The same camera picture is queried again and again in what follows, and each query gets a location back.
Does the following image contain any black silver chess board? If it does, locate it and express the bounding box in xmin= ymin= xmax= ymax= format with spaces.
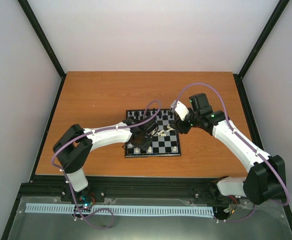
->
xmin=124 ymin=108 xmax=182 ymax=158

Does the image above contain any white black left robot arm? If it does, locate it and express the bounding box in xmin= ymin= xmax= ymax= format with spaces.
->
xmin=53 ymin=116 xmax=158 ymax=202

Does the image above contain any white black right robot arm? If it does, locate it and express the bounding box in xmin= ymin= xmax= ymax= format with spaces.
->
xmin=170 ymin=93 xmax=287 ymax=205

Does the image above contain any small electronics board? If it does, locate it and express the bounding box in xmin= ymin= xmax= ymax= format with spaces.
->
xmin=79 ymin=192 xmax=96 ymax=210

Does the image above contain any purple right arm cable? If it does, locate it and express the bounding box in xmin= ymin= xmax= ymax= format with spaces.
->
xmin=175 ymin=82 xmax=292 ymax=224

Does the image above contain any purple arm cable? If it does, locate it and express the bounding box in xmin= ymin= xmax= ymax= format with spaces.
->
xmin=175 ymin=82 xmax=292 ymax=224
xmin=50 ymin=100 xmax=162 ymax=230

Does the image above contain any right black frame post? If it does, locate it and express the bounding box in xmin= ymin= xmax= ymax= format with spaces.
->
xmin=237 ymin=0 xmax=291 ymax=76

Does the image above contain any black frame post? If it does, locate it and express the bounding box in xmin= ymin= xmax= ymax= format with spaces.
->
xmin=17 ymin=0 xmax=67 ymax=78
xmin=237 ymin=0 xmax=291 ymax=76

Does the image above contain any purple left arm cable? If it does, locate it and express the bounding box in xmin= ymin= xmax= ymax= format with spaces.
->
xmin=50 ymin=100 xmax=162 ymax=230

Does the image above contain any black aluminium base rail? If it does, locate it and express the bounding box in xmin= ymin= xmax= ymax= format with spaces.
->
xmin=18 ymin=175 xmax=286 ymax=208

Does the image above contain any light blue slotted cable duct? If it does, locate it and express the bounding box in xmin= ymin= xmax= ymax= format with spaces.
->
xmin=24 ymin=203 xmax=214 ymax=218

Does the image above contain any left black frame post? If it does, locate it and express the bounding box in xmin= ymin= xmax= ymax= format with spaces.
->
xmin=17 ymin=0 xmax=67 ymax=78

